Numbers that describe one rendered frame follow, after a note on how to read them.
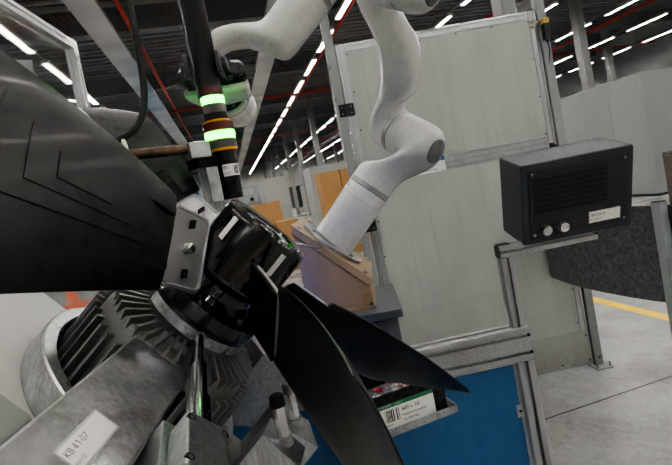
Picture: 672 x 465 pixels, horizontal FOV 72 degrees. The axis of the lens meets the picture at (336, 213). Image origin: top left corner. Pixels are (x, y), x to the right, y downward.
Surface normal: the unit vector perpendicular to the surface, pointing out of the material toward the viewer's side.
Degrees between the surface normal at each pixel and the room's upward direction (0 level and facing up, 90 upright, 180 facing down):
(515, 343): 90
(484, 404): 90
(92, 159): 80
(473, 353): 90
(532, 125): 90
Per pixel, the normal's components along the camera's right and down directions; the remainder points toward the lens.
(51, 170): 0.89, -0.31
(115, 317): -0.23, -0.64
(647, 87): 0.22, 0.01
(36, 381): -0.43, -0.35
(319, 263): -0.07, 0.07
